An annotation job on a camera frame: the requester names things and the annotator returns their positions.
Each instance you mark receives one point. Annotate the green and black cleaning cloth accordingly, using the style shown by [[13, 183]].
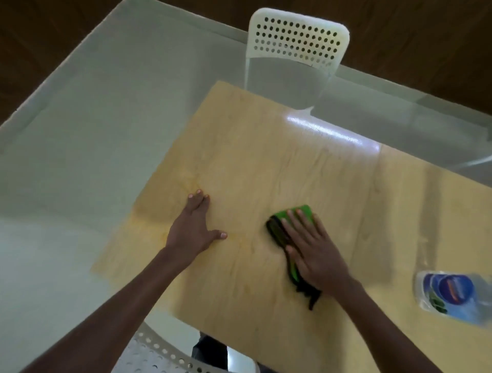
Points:
[[276, 230]]

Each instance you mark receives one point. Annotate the person's right forearm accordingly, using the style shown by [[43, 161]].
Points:
[[380, 330]]

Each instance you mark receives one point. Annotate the person's right little finger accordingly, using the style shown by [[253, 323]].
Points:
[[325, 237]]

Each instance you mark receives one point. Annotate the person's left middle finger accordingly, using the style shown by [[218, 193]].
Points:
[[196, 203]]

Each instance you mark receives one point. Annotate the person's left hand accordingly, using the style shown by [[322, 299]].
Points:
[[190, 232]]

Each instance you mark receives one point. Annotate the clear spray bottle blue label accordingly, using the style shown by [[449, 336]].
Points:
[[449, 294]]

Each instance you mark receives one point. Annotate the person's right thumb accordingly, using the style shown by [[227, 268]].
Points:
[[294, 254]]

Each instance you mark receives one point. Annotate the person's left forearm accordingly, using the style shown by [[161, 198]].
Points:
[[115, 315]]

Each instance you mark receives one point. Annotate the person's right middle finger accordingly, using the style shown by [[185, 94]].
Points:
[[302, 224]]

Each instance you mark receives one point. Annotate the person's left thumb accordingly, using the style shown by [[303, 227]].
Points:
[[218, 234]]

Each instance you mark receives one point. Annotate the white perforated plastic chair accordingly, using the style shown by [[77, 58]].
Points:
[[161, 351], [296, 46]]

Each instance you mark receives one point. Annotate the person's right hand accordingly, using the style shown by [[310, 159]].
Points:
[[317, 257]]

